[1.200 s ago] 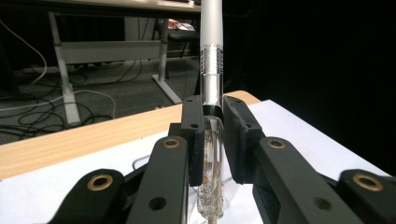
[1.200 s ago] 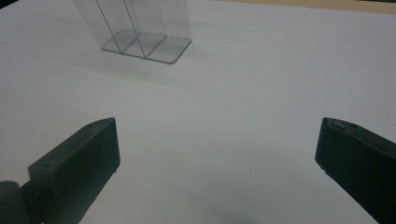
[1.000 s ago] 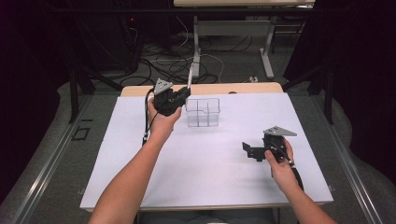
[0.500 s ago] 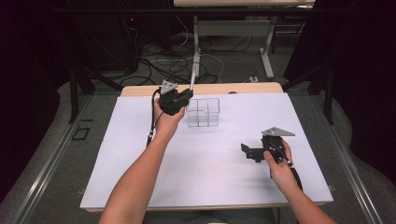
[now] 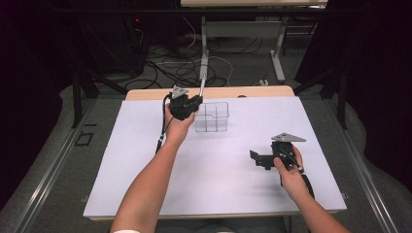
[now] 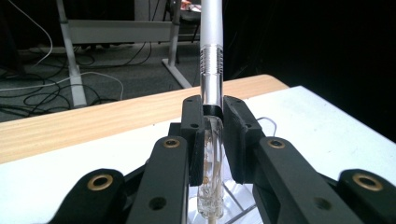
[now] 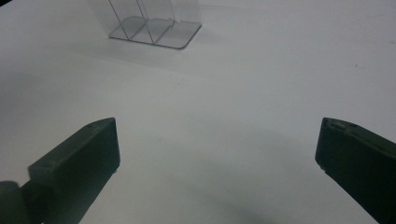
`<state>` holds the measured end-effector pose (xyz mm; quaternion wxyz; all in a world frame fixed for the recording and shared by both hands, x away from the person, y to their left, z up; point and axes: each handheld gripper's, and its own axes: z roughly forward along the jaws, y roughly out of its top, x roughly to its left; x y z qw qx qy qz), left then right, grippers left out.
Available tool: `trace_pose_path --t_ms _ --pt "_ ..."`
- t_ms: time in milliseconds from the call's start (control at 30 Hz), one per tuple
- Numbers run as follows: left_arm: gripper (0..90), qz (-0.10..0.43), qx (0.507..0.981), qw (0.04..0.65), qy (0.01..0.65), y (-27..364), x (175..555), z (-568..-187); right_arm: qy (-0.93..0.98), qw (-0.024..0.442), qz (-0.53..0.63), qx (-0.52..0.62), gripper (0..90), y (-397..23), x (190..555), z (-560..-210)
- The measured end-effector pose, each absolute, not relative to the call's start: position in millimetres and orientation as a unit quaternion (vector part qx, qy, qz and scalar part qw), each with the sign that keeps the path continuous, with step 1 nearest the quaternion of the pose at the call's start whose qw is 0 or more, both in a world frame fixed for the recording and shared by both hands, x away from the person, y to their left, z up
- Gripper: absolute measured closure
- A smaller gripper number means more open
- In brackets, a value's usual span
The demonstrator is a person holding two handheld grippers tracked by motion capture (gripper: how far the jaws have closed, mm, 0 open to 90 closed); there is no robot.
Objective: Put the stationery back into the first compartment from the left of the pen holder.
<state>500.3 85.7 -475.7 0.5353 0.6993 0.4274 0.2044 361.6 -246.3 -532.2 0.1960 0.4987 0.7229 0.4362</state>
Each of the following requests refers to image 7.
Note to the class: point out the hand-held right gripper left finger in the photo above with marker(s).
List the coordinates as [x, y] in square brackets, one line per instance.
[77, 168]

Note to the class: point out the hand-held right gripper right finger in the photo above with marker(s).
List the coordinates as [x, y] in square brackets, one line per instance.
[361, 168]

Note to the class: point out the clear plastic organizer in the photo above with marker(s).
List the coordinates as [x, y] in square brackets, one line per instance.
[155, 28]

